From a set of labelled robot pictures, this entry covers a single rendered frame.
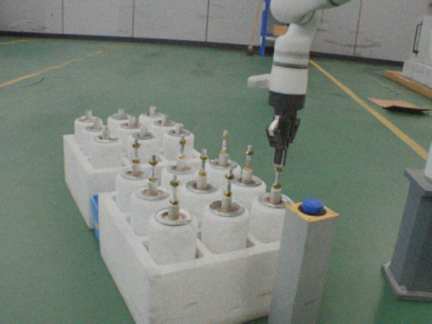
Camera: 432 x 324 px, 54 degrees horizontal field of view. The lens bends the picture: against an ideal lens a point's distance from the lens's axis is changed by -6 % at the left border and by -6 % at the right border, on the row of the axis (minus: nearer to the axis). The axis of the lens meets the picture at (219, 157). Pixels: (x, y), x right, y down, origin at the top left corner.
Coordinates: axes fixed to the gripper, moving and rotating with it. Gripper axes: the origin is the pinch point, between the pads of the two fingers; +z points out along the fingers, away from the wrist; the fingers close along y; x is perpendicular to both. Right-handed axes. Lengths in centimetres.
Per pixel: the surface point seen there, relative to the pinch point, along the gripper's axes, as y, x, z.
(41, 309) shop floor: -37, 35, 35
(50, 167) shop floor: 19, 105, 35
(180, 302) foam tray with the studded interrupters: -25.5, 5.9, 25.1
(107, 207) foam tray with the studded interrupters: -16.1, 34.9, 17.2
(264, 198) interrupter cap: -0.7, 2.1, 10.0
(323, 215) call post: -13.1, -15.3, 4.0
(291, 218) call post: -14.7, -10.0, 5.6
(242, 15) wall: 547, 324, -23
